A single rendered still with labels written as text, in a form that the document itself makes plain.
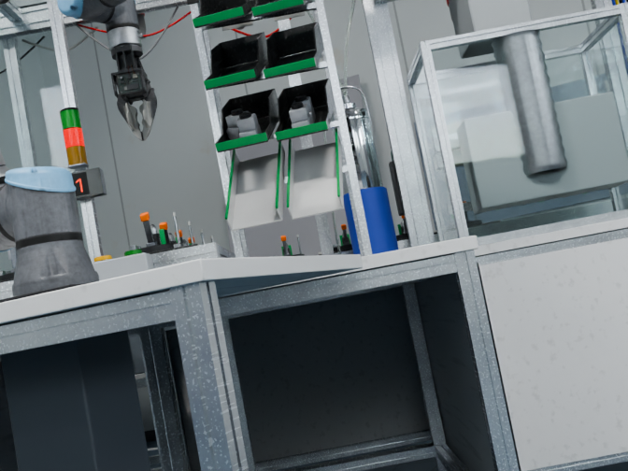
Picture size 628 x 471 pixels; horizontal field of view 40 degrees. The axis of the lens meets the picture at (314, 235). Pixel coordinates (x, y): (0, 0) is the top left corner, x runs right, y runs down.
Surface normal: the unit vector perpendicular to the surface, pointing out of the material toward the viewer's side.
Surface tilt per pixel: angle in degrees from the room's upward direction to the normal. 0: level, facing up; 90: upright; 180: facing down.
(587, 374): 90
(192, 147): 90
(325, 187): 45
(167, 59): 90
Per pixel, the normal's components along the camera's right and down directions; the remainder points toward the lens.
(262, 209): -0.26, -0.72
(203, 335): -0.35, -0.01
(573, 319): -0.01, -0.08
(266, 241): -0.38, -0.22
